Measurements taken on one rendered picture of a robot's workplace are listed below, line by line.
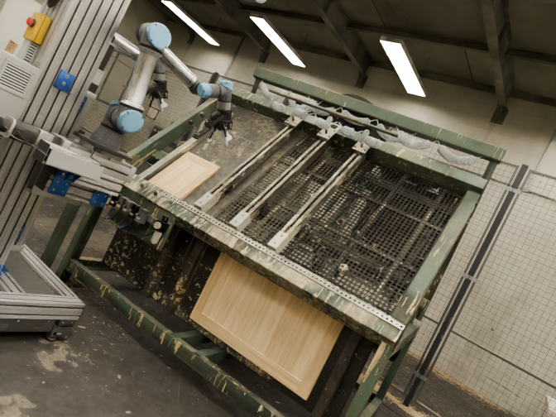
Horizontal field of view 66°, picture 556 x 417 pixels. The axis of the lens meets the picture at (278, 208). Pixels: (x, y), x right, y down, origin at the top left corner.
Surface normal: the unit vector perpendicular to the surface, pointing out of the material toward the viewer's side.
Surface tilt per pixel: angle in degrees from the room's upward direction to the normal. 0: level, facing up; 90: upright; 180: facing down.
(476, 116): 90
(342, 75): 90
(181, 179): 51
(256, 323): 90
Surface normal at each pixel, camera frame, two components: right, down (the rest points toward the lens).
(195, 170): -0.03, -0.70
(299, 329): -0.39, -0.18
